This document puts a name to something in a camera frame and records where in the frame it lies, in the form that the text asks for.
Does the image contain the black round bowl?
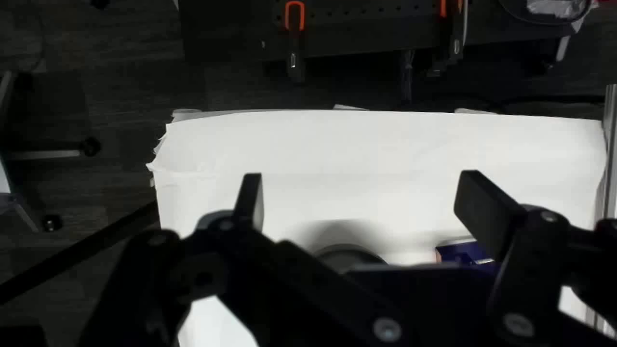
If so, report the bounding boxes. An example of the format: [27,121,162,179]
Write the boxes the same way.
[316,244,383,273]

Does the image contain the dark blue plastic tray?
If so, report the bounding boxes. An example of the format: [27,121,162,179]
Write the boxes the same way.
[436,238,493,265]

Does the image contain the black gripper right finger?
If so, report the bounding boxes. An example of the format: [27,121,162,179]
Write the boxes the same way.
[453,169,526,260]

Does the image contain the black pegboard panel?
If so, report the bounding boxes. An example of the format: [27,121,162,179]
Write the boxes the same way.
[177,0,594,61]

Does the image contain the white paper table cover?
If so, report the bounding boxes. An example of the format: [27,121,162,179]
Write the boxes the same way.
[144,103,609,347]

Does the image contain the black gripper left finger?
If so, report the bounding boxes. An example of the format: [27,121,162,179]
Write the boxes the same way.
[233,173,264,231]

